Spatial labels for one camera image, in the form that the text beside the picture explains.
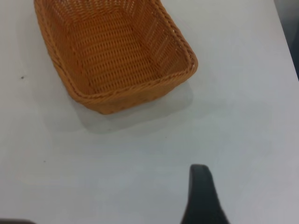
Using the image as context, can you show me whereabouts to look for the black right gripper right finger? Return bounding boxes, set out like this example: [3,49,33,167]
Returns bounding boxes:
[179,164,232,224]

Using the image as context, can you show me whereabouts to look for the orange woven wicker basket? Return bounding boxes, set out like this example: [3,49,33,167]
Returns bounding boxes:
[34,0,199,115]

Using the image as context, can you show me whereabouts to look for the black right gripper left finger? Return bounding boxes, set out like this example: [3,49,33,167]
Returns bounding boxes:
[0,218,36,224]

